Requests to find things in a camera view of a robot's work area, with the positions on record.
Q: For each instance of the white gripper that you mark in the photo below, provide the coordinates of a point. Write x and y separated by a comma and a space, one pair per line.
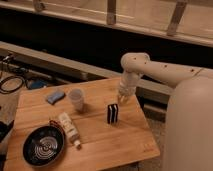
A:
127, 86

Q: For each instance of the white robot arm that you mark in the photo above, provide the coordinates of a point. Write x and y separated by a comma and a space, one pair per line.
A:
188, 143

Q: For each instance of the black and white eraser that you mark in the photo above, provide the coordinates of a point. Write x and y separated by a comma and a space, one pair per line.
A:
112, 113

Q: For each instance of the wooden cutting board table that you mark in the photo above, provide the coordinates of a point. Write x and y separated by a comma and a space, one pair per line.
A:
103, 146

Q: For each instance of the translucent plastic cup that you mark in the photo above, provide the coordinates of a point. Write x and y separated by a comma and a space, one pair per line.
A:
77, 99

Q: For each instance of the white tube with cap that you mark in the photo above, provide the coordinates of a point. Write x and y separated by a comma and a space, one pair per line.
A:
70, 130

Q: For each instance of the blue sponge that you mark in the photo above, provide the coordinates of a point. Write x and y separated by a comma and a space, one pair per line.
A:
54, 97

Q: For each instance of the blue box on floor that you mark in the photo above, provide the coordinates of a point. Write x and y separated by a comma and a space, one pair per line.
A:
37, 84

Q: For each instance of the black pan with spiral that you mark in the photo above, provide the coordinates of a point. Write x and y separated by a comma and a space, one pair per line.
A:
44, 145

